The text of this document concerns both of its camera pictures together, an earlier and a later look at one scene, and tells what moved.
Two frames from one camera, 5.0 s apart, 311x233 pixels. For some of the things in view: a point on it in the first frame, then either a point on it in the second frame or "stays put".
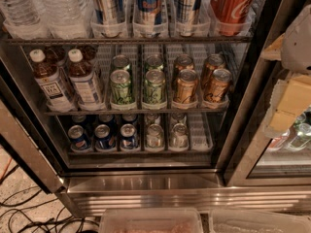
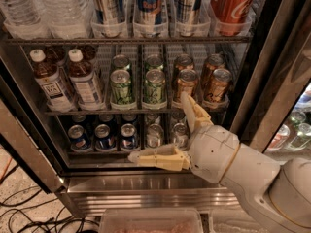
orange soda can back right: (214, 61) stays put
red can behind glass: (275, 142) stays put
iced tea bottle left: (47, 75) stays put
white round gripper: (298, 46) -> (212, 152)
